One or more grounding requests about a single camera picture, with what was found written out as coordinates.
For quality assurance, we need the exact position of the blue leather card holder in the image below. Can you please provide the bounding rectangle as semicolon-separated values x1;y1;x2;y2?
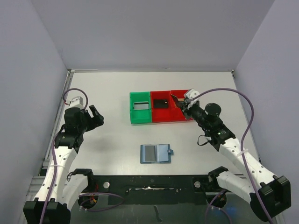
140;144;174;164

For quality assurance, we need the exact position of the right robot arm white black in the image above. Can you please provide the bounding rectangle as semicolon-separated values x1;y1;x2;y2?
173;97;291;222

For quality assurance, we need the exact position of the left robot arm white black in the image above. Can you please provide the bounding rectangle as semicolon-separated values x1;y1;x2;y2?
23;105;104;224

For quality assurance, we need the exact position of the black card in red bin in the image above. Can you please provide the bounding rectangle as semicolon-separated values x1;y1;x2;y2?
153;99;169;109

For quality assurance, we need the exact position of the silver card in green bin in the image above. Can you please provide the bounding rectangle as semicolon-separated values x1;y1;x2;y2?
133;101;150;111

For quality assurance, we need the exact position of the right red plastic bin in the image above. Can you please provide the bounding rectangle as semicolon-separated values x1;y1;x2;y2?
171;90;192;121

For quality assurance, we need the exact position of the red plastic bin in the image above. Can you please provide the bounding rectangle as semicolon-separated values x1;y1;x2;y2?
150;91;173;123
171;90;192;121

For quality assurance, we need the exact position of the middle red plastic bin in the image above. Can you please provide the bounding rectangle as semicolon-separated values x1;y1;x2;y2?
150;91;173;123

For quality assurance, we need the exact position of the green plastic bin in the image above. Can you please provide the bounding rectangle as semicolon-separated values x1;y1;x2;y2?
129;91;152;124

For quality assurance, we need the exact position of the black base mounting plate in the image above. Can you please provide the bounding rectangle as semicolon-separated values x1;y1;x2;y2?
91;175;222;205

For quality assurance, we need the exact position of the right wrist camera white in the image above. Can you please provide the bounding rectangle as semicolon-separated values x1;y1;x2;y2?
184;89;199;99

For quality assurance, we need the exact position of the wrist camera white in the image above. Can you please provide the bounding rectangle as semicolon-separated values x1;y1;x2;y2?
184;89;199;99
66;96;84;110

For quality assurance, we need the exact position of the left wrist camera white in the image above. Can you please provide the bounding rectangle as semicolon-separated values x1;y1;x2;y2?
66;96;84;110

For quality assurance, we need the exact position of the aluminium rail left edge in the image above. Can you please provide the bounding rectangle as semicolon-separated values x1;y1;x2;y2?
38;69;74;176

